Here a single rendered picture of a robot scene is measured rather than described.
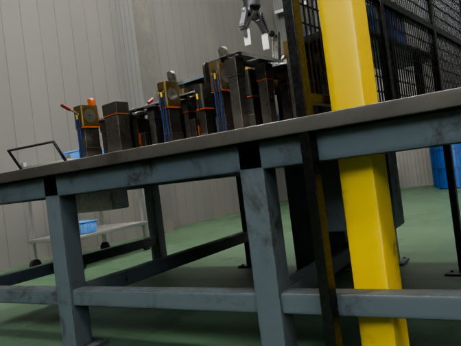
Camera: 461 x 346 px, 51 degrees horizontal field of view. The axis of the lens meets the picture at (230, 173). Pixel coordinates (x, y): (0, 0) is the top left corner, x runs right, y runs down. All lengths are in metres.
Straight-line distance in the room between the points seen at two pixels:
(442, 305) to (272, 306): 0.44
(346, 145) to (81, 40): 4.99
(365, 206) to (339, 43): 0.44
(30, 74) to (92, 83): 0.83
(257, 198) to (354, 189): 0.27
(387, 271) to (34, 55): 4.67
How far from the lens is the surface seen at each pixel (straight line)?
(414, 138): 1.21
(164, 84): 2.23
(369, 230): 1.33
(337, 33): 1.37
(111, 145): 2.55
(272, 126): 1.28
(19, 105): 5.21
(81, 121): 2.70
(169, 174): 1.52
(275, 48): 2.30
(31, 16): 5.63
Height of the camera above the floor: 0.56
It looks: 1 degrees up
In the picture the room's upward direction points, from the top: 7 degrees counter-clockwise
